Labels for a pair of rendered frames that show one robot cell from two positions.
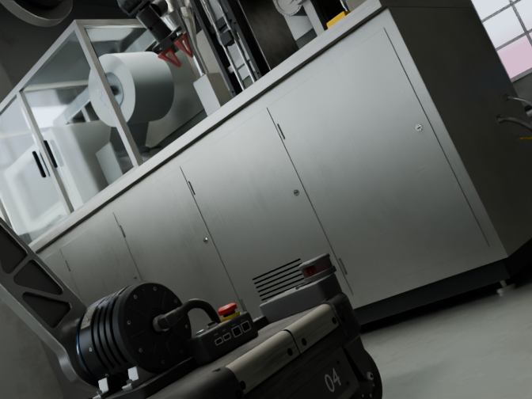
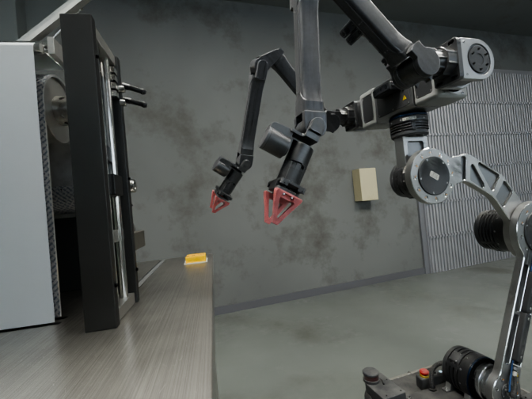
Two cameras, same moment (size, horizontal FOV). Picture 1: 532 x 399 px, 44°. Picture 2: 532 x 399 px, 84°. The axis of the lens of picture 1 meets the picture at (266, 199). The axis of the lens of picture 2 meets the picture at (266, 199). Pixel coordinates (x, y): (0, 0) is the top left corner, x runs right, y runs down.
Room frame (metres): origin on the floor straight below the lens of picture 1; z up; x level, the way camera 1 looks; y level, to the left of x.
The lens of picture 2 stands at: (2.61, 0.48, 1.08)
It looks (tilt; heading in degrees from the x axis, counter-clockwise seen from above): 1 degrees up; 219
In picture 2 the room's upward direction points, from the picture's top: 5 degrees counter-clockwise
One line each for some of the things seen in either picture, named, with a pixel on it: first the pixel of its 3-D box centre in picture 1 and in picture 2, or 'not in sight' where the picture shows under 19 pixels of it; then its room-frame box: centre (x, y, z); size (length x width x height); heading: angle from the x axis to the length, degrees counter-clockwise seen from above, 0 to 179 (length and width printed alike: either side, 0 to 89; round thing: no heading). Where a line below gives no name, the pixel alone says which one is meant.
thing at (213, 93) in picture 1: (205, 74); not in sight; (2.75, 0.02, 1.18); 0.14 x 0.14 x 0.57
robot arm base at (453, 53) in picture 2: not in sight; (438, 63); (1.60, 0.36, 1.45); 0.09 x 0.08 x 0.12; 56
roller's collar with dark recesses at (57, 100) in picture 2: not in sight; (74, 110); (2.35, -0.25, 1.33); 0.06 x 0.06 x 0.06; 49
